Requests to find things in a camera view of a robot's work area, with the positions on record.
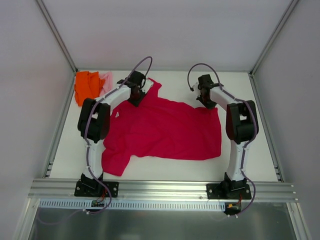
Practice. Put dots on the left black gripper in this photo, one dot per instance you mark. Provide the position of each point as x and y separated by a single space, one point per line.
137 97

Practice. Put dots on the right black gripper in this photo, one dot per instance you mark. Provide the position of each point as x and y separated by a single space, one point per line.
206 102

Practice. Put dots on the red t shirt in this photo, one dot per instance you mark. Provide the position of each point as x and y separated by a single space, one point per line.
161 128

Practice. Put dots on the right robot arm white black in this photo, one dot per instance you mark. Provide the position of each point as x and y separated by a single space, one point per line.
241 127

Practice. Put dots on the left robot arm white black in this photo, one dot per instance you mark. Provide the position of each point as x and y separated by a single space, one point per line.
94 125

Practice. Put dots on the pink t shirt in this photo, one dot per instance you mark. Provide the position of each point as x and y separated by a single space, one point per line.
108 82

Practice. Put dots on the orange t shirt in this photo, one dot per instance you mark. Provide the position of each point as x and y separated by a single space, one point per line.
87 85

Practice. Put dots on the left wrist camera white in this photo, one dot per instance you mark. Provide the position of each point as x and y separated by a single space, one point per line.
147 85

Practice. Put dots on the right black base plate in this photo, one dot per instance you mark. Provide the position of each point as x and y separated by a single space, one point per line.
217 191

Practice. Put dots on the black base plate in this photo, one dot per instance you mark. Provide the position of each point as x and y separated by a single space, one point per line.
112 188
217 191

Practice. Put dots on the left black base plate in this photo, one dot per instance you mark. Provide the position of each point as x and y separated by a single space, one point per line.
112 188

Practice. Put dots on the white slotted cable duct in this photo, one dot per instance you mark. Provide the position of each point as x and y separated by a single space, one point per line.
206 206

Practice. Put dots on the right aluminium frame post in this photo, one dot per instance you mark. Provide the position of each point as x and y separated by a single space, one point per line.
273 37

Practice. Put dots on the aluminium frame post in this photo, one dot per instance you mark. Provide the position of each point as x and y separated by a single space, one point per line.
56 34
273 37

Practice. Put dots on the aluminium mounting rail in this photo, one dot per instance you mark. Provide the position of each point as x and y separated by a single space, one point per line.
279 192

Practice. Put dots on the left aluminium frame post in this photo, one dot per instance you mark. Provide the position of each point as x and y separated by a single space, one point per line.
56 34

